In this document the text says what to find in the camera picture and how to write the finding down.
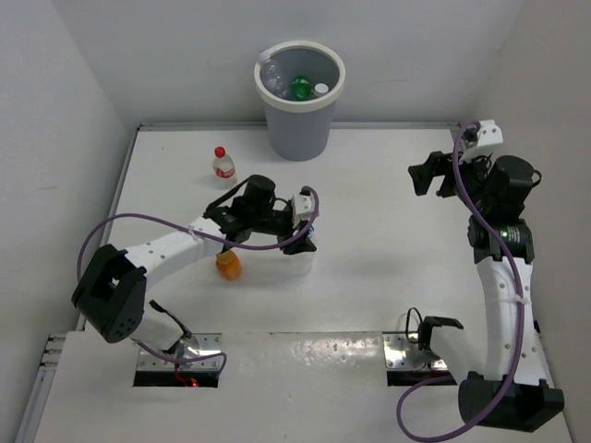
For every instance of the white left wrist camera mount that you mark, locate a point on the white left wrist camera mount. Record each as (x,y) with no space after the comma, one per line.
(305,210)

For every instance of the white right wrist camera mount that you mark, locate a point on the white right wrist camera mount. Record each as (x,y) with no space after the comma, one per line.
(480,142)

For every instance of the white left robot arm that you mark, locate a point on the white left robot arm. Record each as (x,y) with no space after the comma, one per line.
(112,289)

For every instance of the red cap cola bottle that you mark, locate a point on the red cap cola bottle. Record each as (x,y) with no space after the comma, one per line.
(224,168)

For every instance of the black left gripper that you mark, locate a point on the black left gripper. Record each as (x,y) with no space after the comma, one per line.
(288,232)

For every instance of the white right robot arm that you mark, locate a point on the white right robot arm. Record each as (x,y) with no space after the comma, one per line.
(508,389)

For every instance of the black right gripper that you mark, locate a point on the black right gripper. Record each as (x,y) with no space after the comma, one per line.
(436,164)

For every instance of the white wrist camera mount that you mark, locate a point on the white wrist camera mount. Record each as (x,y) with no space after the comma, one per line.
(480,142)
(305,210)

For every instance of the grey plastic waste bin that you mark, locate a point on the grey plastic waste bin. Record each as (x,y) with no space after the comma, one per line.
(299,131)

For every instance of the metal base plate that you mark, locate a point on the metal base plate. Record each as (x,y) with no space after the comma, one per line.
(402,355)
(201,353)

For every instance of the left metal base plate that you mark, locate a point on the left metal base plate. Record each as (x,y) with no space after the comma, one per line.
(201,353)

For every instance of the aluminium frame rail left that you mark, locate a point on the aluminium frame rail left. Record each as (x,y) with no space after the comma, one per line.
(51,196)

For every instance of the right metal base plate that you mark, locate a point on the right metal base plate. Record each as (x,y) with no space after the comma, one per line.
(402,355)

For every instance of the orange juice bottle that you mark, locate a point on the orange juice bottle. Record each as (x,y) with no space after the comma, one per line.
(228,265)

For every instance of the large clear bottle white cap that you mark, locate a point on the large clear bottle white cap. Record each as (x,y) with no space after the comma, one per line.
(320,90)

